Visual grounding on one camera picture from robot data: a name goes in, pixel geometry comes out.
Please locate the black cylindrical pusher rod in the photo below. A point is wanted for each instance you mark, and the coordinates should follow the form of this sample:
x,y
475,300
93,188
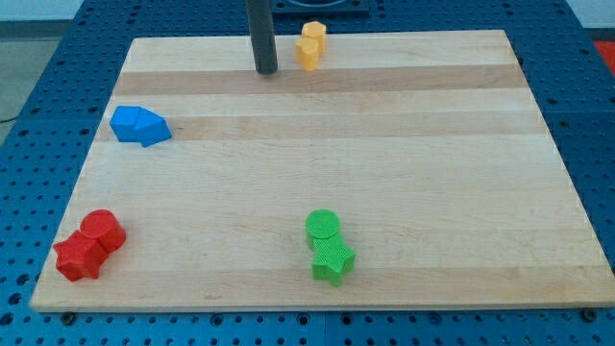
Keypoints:
x,y
262,35

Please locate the yellow heart block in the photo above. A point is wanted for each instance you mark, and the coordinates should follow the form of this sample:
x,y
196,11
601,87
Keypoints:
x,y
307,51

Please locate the yellow hexagon block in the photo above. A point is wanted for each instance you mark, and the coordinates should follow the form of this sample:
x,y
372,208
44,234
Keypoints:
x,y
317,31

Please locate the blue pentagon block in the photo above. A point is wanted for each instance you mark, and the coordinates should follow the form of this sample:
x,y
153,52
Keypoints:
x,y
150,128

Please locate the blue cube block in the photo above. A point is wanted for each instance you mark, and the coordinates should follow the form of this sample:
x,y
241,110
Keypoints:
x,y
123,123

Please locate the wooden board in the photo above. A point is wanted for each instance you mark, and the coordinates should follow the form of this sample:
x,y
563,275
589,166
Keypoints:
x,y
428,146

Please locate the green cylinder block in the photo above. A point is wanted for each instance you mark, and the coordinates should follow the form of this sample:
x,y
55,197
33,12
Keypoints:
x,y
321,225

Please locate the green star block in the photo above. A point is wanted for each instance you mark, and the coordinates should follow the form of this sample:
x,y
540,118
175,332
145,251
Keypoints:
x,y
333,260

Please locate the red cylinder block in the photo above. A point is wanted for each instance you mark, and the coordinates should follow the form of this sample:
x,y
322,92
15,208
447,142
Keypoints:
x,y
104,227

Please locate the red star block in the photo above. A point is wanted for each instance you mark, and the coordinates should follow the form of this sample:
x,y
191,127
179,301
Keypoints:
x,y
79,257

